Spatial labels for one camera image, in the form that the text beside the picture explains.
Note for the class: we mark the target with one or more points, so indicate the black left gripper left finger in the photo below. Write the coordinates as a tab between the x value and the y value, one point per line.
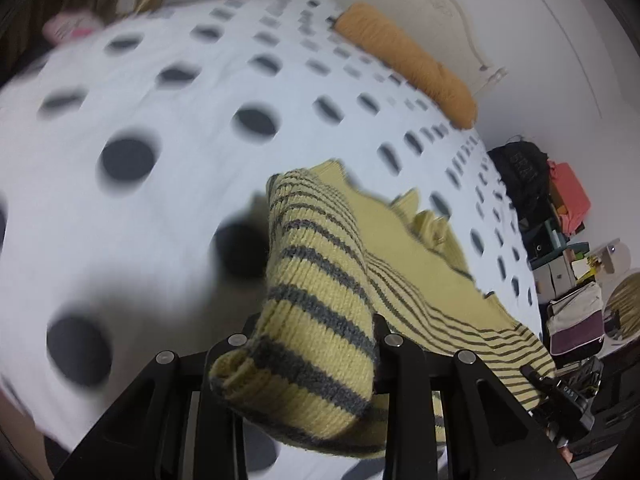
143	433

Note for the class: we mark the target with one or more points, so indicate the white purple storage bag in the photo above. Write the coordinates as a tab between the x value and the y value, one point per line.
575	325

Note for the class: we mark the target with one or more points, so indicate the white ornate headboard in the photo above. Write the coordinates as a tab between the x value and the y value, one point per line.
444	29

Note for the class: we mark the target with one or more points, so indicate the black bag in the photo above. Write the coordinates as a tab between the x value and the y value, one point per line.
524	171

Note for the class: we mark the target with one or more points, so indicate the white black-dotted bed cover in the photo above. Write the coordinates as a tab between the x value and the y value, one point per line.
134	167

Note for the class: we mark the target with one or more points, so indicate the pink plush toy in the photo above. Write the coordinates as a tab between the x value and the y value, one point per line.
68	26

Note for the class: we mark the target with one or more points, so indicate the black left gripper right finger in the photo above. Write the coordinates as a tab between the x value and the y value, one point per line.
489	435

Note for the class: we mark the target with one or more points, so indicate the yellow grey striped knit sweater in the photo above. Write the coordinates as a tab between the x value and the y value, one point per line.
338	257

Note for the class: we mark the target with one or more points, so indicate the orange fuzzy bolster pillow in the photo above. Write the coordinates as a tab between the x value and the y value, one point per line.
379	36

